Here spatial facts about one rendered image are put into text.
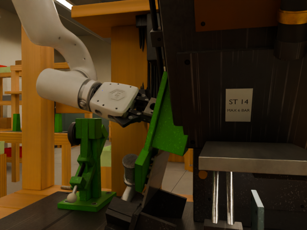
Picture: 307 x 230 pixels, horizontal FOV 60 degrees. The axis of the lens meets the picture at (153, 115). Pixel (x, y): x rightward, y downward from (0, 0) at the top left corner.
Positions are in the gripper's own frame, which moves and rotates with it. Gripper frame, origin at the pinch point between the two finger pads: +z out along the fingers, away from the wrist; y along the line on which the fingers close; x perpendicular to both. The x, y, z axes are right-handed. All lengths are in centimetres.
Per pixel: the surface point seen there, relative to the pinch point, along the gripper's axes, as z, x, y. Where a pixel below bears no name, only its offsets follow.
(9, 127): -395, 388, 192
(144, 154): 3.4, -2.5, -13.9
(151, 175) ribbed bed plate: 5.2, 3.5, -14.5
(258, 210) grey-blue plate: 25.4, -7.4, -20.2
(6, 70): -420, 297, 264
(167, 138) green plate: 6.8, -4.0, -9.4
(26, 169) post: -51, 45, -7
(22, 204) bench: -38, 38, -22
